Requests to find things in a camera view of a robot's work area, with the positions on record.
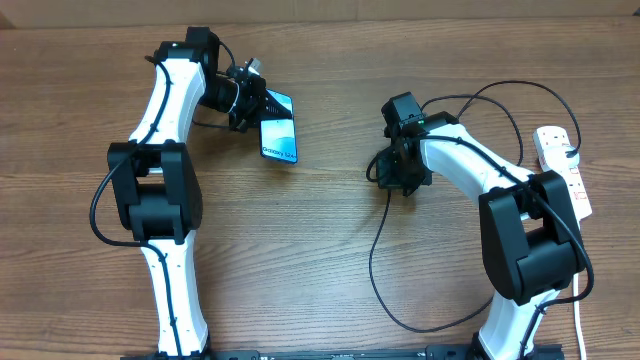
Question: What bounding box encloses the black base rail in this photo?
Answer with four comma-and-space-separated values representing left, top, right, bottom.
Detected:
119, 343, 564, 360

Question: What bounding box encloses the Galaxy smartphone with teal screen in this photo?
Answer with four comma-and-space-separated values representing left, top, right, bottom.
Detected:
259, 106, 298, 164

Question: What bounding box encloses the black USB charging cable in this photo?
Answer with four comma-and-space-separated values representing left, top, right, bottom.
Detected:
368, 80, 582, 334

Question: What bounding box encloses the white power strip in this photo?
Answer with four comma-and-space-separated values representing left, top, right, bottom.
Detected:
533, 126, 592, 221

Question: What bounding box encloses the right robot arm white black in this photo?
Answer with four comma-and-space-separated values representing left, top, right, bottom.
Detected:
366, 92, 595, 359

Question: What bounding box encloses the white power strip cord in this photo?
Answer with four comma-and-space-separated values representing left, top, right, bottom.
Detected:
572, 272, 588, 360

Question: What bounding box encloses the white charger plug adapter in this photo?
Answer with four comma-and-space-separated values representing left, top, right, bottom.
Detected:
539, 145, 580, 174

